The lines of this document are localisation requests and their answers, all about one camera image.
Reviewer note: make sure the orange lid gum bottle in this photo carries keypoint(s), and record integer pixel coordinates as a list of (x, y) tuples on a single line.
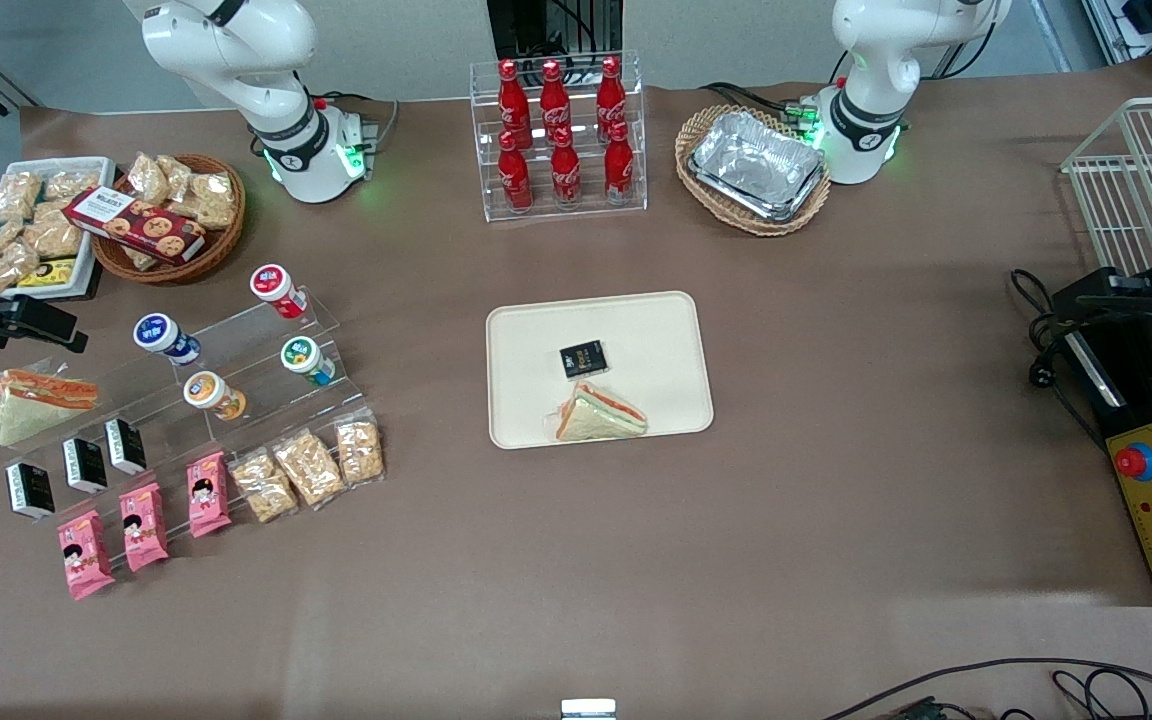
[(206, 391)]

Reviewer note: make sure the clear peanut brittle packet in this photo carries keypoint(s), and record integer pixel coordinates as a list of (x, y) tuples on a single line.
[(264, 487), (308, 468), (359, 450)]

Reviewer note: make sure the pink snack packet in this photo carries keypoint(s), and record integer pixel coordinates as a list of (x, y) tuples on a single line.
[(84, 555), (207, 495), (143, 527)]

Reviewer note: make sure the round wicker snack basket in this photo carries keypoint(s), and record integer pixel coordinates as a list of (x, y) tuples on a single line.
[(211, 250)]

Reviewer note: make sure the red cola bottle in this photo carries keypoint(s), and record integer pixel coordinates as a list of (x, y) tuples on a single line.
[(554, 95), (565, 175), (513, 95), (619, 165), (611, 90), (515, 180)]

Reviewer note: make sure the small black snack box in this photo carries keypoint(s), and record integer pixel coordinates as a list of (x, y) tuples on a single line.
[(583, 359), (125, 446), (85, 465), (31, 490)]

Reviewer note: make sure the dark red cookie box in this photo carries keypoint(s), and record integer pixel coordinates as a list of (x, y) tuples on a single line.
[(136, 225)]

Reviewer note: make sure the wrapped triangle sandwich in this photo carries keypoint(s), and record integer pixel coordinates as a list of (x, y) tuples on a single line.
[(601, 415), (36, 405)]

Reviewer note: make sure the dark right wrist camera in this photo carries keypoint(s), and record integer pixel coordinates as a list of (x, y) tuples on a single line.
[(31, 320)]

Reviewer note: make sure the blue lid gum bottle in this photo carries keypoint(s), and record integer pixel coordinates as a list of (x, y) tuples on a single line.
[(158, 333)]

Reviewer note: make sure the yellow black snack packet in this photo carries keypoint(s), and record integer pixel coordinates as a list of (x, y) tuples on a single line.
[(46, 273)]

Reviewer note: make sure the stacked silver foil trays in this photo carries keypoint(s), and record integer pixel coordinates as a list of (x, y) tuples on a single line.
[(756, 160)]

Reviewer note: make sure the red lid gum bottle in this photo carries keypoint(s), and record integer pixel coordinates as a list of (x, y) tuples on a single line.
[(272, 283)]

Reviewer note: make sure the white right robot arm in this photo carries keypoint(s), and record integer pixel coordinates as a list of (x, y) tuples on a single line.
[(236, 40)]

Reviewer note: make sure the beige plastic tray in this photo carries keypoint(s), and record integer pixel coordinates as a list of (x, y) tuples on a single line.
[(656, 340)]

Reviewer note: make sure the metal shelf frame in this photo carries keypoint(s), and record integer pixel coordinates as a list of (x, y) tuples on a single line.
[(1146, 25)]

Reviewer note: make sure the clear acrylic stepped display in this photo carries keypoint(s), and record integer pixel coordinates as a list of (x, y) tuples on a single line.
[(256, 345)]

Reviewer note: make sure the black frame behind table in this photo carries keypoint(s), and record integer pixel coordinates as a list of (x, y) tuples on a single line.
[(521, 25)]

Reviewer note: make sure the black equipment box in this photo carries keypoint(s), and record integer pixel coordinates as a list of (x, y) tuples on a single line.
[(1136, 360)]

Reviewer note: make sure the wicker basket with foil trays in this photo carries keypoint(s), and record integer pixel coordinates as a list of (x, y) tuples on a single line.
[(701, 125)]

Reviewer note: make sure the small white edge device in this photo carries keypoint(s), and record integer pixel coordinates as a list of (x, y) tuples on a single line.
[(588, 710)]

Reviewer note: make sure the green lid gum bottle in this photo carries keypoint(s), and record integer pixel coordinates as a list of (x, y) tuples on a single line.
[(302, 356)]

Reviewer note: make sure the clear acrylic bottle rack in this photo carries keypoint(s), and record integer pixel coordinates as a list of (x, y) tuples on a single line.
[(586, 205)]

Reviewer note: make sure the white rectangular snack tray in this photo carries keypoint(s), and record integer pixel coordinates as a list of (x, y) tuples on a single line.
[(96, 170)]

